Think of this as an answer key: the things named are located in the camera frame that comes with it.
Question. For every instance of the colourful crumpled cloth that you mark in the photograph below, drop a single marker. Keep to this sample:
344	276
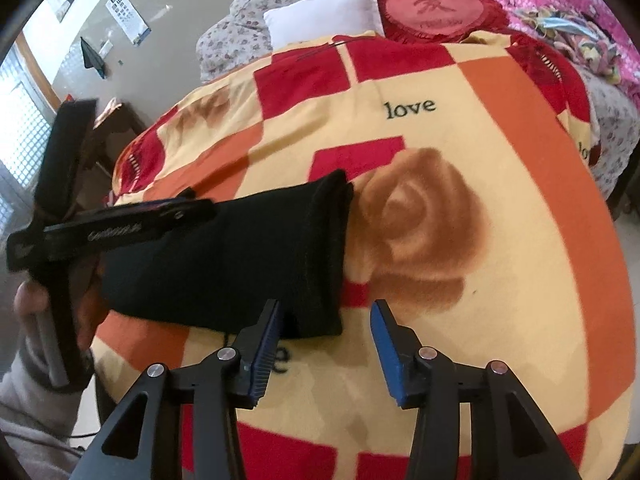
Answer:
579	39

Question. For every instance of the person's left hand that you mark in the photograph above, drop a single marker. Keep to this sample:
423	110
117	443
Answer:
90	311

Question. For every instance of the grey sleeve left forearm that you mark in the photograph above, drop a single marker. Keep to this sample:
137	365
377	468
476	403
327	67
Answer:
37	419

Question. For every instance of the floral grey quilt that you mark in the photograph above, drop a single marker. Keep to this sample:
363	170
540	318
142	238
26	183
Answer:
260	20

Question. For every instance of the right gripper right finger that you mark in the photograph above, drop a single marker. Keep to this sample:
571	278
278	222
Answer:
397	347

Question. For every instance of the red heart cushion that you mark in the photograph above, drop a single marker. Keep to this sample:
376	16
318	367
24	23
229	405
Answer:
437	21

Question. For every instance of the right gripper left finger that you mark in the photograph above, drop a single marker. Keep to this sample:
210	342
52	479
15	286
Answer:
256	347

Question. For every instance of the black pants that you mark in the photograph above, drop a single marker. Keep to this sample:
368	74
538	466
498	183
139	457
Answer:
286	245

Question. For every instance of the red orange cream love blanket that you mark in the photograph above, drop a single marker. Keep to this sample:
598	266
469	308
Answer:
474	217

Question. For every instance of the white wall poster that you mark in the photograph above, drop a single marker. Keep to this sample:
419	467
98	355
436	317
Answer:
129	20

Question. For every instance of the white pillow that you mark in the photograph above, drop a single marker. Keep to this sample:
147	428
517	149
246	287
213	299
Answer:
308	20

